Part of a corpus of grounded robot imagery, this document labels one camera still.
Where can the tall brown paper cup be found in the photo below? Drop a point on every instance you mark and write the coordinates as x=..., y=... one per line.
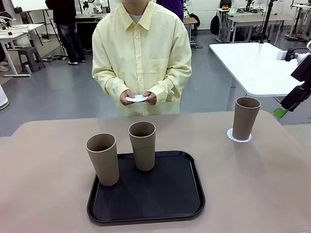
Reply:
x=245, y=119
x=144, y=151
x=104, y=163

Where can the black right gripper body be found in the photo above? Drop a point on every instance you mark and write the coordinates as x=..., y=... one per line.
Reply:
x=308, y=70

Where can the black backpack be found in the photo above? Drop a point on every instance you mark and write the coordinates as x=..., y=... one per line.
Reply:
x=214, y=26

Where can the black plastic tray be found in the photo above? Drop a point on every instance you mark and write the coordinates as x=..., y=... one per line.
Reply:
x=154, y=197

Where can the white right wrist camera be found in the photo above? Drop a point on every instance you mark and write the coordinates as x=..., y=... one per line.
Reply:
x=285, y=55

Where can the person in yellow shirt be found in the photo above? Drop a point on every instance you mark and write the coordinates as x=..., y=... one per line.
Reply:
x=139, y=49

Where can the grey workbench with robots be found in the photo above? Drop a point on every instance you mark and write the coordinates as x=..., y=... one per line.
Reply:
x=254, y=20

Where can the person's right forearm yellow sleeve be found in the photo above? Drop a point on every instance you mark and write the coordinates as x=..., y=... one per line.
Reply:
x=109, y=85

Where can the black tripod pole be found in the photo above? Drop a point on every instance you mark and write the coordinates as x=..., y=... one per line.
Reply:
x=266, y=16

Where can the bystander in black clothes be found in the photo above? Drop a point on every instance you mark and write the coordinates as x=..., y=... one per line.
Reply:
x=64, y=22

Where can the white desk with clutter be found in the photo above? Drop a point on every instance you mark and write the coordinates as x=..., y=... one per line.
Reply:
x=10, y=35

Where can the small brown side table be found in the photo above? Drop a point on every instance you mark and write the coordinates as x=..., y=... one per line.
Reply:
x=191, y=21

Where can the white whiteboard on stand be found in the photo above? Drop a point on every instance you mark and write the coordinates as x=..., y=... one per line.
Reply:
x=29, y=3

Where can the bystander in purple top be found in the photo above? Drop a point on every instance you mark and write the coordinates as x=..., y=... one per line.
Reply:
x=171, y=0

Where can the person's left hand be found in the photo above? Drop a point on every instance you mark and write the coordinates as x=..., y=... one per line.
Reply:
x=152, y=98

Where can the white scalloped paper coaster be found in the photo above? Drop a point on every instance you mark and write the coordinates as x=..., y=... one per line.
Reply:
x=230, y=136
x=136, y=98

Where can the large white table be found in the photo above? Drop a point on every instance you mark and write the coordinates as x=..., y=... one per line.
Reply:
x=252, y=67

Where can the grey plastic step stool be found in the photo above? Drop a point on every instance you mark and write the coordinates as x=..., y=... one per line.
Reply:
x=31, y=58

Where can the person's left forearm yellow sleeve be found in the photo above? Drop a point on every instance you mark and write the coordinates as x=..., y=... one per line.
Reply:
x=172, y=83

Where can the person's right hand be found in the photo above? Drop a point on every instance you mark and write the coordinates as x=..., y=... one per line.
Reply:
x=124, y=100

